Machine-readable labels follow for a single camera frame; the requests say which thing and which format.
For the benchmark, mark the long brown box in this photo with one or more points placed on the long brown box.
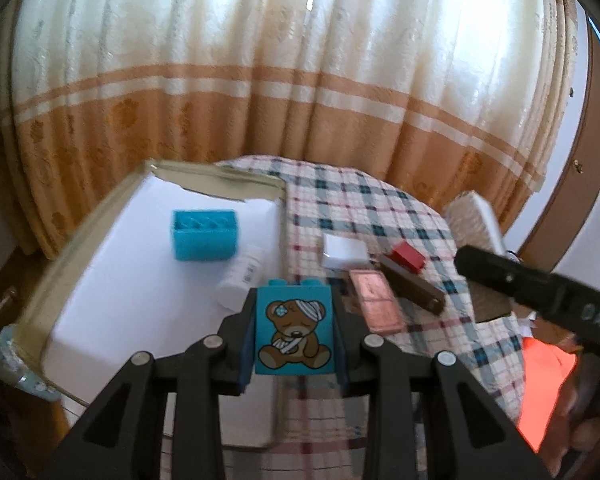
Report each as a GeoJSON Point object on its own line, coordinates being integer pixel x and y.
{"type": "Point", "coordinates": [410, 282]}

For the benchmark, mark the plain blue toy block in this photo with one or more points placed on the plain blue toy block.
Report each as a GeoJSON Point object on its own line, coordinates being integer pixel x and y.
{"type": "Point", "coordinates": [205, 237]}

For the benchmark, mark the cream and orange curtain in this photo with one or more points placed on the cream and orange curtain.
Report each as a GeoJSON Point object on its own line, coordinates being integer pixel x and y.
{"type": "Point", "coordinates": [280, 85]}

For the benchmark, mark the blue teddy bear toy block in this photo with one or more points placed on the blue teddy bear toy block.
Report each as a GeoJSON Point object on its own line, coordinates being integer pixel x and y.
{"type": "Point", "coordinates": [295, 330]}

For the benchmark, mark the orange cloth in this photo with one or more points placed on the orange cloth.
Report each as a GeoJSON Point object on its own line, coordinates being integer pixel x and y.
{"type": "Point", "coordinates": [545, 385]}

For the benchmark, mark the small red box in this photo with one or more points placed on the small red box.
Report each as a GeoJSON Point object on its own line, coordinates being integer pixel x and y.
{"type": "Point", "coordinates": [407, 256]}

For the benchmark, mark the bristle brush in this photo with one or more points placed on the bristle brush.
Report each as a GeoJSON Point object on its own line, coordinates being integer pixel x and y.
{"type": "Point", "coordinates": [475, 220]}

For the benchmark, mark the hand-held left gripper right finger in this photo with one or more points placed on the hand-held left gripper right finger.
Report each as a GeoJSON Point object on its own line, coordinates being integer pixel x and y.
{"type": "Point", "coordinates": [342, 365]}

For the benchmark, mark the white plastic bottle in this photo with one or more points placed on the white plastic bottle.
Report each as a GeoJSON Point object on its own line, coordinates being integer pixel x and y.
{"type": "Point", "coordinates": [240, 275]}

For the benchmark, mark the brown flat pad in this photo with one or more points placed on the brown flat pad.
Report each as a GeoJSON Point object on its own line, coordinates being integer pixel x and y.
{"type": "Point", "coordinates": [490, 302]}

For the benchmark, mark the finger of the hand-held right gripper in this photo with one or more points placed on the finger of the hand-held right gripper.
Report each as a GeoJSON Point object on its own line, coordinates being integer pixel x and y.
{"type": "Point", "coordinates": [485, 270]}

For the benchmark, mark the rose gold makeup palette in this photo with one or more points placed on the rose gold makeup palette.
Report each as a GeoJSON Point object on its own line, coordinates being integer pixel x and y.
{"type": "Point", "coordinates": [377, 300]}

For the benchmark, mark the white paper tray liner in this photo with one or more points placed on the white paper tray liner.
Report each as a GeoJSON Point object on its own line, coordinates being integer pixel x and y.
{"type": "Point", "coordinates": [130, 285]}

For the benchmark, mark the white power adapter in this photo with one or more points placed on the white power adapter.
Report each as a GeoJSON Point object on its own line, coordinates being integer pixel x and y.
{"type": "Point", "coordinates": [345, 250]}

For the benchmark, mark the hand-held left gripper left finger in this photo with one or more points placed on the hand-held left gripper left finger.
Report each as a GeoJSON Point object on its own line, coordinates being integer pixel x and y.
{"type": "Point", "coordinates": [247, 360]}

